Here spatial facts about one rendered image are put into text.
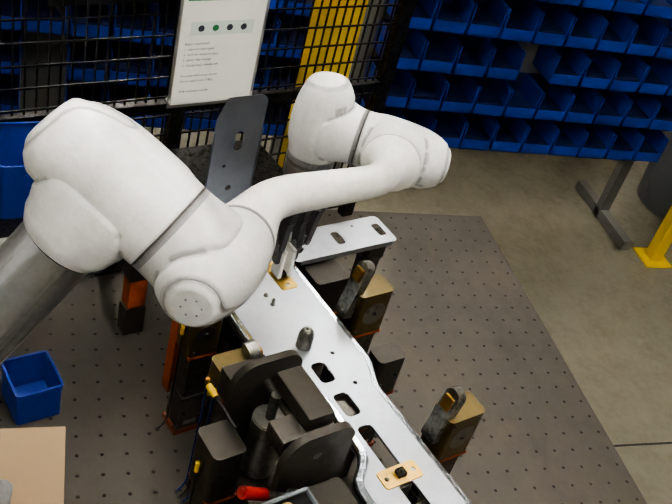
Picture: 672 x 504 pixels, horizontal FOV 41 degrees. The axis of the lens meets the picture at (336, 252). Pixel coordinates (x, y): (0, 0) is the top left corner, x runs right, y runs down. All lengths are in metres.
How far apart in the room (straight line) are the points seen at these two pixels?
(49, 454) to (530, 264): 2.84
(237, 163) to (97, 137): 0.92
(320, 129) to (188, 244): 0.56
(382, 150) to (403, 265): 1.11
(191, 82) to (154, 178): 1.10
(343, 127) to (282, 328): 0.48
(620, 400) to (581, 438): 1.31
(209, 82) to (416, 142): 0.76
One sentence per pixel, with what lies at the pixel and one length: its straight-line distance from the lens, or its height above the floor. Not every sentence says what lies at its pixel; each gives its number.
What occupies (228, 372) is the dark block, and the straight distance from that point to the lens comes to 1.56.
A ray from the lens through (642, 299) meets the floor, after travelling 4.21.
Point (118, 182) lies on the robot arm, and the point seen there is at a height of 1.63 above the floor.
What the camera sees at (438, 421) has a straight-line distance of 1.72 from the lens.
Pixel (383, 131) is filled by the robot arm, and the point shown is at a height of 1.49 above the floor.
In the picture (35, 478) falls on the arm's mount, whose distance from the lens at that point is 1.62.
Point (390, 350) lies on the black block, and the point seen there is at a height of 0.99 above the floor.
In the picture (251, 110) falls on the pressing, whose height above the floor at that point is 1.30.
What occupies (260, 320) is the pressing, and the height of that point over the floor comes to 1.00.
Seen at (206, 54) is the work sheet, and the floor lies 1.28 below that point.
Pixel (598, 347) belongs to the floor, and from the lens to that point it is 3.82.
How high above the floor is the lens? 2.24
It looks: 37 degrees down
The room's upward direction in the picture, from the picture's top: 17 degrees clockwise
